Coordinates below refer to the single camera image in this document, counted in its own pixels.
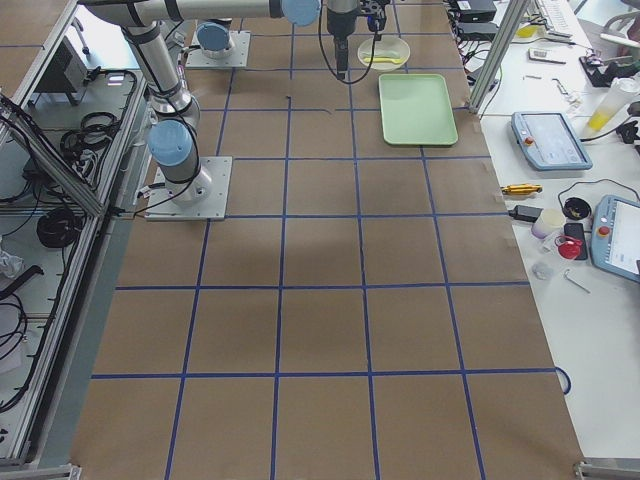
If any white round plate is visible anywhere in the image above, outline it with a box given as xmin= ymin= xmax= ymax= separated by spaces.
xmin=357 ymin=36 xmax=411 ymax=72

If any light green tray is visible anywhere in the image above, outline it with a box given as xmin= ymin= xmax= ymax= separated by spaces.
xmin=378 ymin=74 xmax=458 ymax=147

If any upper teach pendant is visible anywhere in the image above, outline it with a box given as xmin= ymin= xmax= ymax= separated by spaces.
xmin=511 ymin=111 xmax=593 ymax=171

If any teach pendant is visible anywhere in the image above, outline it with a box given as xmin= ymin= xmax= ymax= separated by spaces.
xmin=511 ymin=111 xmax=593 ymax=171
xmin=590 ymin=195 xmax=639 ymax=283

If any black power adapter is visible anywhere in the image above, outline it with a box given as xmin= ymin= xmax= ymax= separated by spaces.
xmin=508 ymin=204 xmax=542 ymax=223

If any yellow liquid bottle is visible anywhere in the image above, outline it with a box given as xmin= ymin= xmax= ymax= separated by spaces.
xmin=587 ymin=78 xmax=639 ymax=131

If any white lilac cup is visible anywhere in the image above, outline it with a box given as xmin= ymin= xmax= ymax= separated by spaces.
xmin=531 ymin=208 xmax=566 ymax=239

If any black bowl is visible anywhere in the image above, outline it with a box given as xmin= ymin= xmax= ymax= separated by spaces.
xmin=562 ymin=197 xmax=592 ymax=221

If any grey control box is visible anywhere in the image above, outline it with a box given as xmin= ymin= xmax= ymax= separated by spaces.
xmin=35 ymin=36 xmax=88 ymax=106

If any black smartphone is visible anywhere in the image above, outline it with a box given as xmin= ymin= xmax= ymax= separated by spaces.
xmin=559 ymin=222 xmax=588 ymax=260

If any metal shelf rack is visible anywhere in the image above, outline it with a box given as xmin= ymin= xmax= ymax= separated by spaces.
xmin=1 ymin=1 xmax=147 ymax=473

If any red round object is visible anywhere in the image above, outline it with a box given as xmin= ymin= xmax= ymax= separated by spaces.
xmin=555 ymin=235 xmax=583 ymax=260

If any lower teach pendant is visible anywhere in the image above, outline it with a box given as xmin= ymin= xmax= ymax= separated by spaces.
xmin=590 ymin=195 xmax=639 ymax=283

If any silver allen key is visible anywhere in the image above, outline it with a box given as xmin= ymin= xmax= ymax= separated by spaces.
xmin=563 ymin=269 xmax=591 ymax=294

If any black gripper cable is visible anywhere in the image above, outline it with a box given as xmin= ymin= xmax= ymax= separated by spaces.
xmin=317 ymin=9 xmax=382 ymax=85

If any aluminium frame post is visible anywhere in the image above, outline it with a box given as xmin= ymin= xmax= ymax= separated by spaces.
xmin=468 ymin=0 xmax=529 ymax=113

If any coiled black cable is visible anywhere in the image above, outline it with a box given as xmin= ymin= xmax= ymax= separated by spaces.
xmin=36 ymin=207 xmax=81 ymax=250

